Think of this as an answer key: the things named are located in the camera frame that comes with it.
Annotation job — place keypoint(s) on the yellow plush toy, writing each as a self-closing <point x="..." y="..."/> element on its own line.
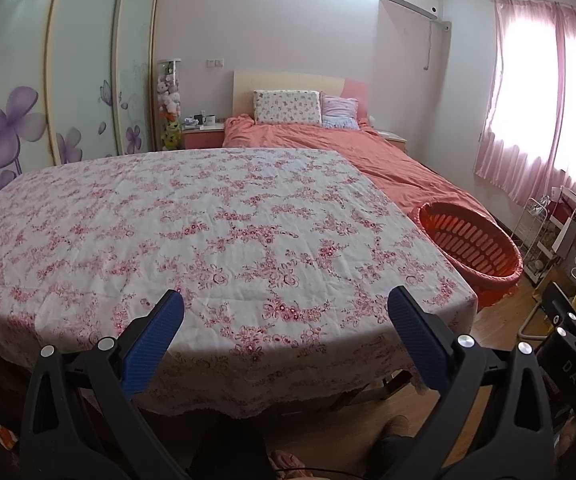
<point x="172" y="135"/>

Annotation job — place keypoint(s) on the white wall switch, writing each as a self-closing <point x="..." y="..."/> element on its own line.
<point x="215" y="63"/>

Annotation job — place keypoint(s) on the white rolling cart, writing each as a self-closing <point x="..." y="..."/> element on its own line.
<point x="542" y="260"/>

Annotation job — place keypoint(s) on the wooden bed headboard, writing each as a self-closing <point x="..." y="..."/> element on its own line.
<point x="288" y="81"/>

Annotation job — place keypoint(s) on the flower print sliding wardrobe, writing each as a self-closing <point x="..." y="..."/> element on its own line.
<point x="83" y="60"/>

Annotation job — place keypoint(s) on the dark mug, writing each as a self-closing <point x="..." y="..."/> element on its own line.
<point x="199" y="120"/>

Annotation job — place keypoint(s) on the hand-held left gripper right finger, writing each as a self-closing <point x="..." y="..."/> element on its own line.
<point x="417" y="340"/>

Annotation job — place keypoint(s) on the person's leg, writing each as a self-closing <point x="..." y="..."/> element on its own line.
<point x="390" y="457"/>

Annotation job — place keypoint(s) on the pink nightstand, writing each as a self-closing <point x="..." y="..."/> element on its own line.
<point x="392" y="136"/>
<point x="203" y="139"/>

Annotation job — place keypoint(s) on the pink striped pillow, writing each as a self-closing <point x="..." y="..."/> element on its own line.
<point x="340" y="110"/>

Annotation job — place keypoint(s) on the orange plastic laundry basket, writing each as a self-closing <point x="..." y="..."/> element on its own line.
<point x="492" y="290"/>

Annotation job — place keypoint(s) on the pink floral tablecloth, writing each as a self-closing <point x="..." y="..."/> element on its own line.
<point x="218" y="240"/>

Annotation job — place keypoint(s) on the brown shoe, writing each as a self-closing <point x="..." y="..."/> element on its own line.
<point x="396" y="425"/>

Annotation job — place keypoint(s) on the white conduit pipe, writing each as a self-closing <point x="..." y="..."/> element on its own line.
<point x="430" y="45"/>

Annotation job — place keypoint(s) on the white mug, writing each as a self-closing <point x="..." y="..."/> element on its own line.
<point x="210" y="120"/>

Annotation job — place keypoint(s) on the plush toy holder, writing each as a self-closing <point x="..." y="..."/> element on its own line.
<point x="169" y="95"/>

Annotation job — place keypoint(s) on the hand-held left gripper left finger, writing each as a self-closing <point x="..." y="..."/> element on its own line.
<point x="153" y="340"/>

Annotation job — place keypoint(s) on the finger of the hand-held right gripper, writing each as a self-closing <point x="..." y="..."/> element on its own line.
<point x="565" y="317"/>

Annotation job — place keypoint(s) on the bed with pink duvet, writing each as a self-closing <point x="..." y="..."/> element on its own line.
<point x="387" y="160"/>

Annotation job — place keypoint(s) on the floral pillow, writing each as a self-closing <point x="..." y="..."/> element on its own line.
<point x="285" y="107"/>

